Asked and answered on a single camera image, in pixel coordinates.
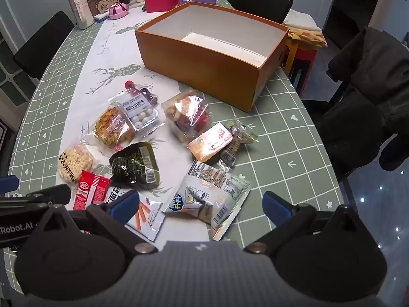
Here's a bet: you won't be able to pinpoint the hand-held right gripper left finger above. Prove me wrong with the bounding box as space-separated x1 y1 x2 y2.
38 190 158 254

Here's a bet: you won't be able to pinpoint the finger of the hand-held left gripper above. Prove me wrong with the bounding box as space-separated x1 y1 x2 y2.
0 175 19 196
0 184 71 211

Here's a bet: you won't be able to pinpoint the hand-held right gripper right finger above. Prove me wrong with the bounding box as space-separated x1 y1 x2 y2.
244 191 361 254

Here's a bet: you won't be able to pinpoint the white packet with orange sticks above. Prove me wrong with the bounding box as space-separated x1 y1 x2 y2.
104 188 166 243

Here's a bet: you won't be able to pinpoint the small red snack packet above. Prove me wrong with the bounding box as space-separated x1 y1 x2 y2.
73 170 112 211

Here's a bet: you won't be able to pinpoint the dark green snack packet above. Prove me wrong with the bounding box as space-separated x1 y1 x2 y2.
109 141 161 189

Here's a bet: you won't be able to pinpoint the puffed rice cake packet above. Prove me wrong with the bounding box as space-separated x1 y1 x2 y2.
58 143 97 187

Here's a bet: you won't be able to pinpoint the white green snack packet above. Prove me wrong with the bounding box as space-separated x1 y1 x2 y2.
162 159 252 241

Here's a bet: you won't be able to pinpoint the green brown raisin packet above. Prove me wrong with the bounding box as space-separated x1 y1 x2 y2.
220 119 260 169

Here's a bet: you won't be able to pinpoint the yellow crisp snack packet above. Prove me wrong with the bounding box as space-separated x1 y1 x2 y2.
91 102 136 150

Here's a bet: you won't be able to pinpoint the white ball candy packet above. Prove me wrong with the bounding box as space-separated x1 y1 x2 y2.
118 92 164 135

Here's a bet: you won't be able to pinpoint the orange sachet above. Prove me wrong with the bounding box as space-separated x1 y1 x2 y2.
187 122 233 162

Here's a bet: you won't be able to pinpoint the clear mixed snack packet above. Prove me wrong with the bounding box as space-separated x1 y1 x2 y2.
161 90 213 144

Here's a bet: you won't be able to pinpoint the small red drink bottle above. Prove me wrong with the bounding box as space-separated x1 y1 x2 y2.
124 81 158 104

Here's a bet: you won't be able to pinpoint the orange cardboard box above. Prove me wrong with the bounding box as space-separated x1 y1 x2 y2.
135 2 290 113

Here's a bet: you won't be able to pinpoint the dark jacket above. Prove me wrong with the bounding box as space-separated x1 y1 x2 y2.
302 27 409 180

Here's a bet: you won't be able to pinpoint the red stool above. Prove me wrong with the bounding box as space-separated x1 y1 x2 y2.
283 35 317 91

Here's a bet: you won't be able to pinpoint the white deer print table runner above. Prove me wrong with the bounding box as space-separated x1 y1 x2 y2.
48 5 199 242

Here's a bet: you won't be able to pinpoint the folded yellow white cloths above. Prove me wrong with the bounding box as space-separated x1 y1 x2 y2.
283 9 328 52

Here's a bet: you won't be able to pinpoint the white water bottle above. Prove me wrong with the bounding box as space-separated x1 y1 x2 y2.
66 0 95 30

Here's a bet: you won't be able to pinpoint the pink round case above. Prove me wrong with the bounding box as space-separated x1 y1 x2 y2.
108 2 129 20

